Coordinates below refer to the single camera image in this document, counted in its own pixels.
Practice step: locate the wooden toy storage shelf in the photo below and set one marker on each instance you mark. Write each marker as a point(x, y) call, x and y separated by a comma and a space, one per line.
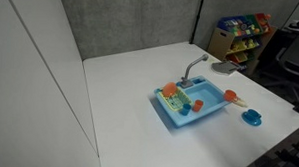
point(219, 42)

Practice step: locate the blue toy mug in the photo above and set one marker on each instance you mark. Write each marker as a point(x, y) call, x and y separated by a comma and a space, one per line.
point(251, 114)

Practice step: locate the black equipment frame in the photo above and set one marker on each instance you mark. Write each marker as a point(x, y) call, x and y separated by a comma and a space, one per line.
point(287, 158)

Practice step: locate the cream toy soap bottle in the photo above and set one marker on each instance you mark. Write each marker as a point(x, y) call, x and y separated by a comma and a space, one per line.
point(241, 103)

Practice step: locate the small orange toy cup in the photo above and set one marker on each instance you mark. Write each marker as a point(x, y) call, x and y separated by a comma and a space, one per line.
point(197, 106)

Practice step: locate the blue toy saucer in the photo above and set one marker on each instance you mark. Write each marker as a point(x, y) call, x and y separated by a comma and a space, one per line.
point(251, 123)

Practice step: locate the orange toy plate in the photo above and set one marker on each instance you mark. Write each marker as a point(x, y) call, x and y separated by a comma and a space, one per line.
point(169, 90)

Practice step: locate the blue storage bin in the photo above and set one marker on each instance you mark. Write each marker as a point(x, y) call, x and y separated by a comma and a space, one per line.
point(231, 24)

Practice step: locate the yellow green dish rack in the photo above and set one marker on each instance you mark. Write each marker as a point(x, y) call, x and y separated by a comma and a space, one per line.
point(177, 103)

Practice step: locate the blue toy sink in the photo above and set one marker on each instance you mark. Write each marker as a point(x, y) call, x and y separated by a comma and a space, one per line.
point(188, 120)

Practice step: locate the grey metal mounting plate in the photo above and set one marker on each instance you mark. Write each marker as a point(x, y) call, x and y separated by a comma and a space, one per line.
point(223, 67)

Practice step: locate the black tripod pole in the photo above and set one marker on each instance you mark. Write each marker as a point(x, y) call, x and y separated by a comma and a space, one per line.
point(196, 21)

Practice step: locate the orange toy mug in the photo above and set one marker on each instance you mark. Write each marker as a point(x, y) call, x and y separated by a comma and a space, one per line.
point(229, 95)

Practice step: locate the small blue toy cup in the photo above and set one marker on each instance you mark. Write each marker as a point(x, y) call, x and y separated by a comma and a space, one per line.
point(185, 110)

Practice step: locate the grey toy faucet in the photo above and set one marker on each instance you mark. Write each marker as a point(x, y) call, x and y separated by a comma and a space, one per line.
point(190, 68)

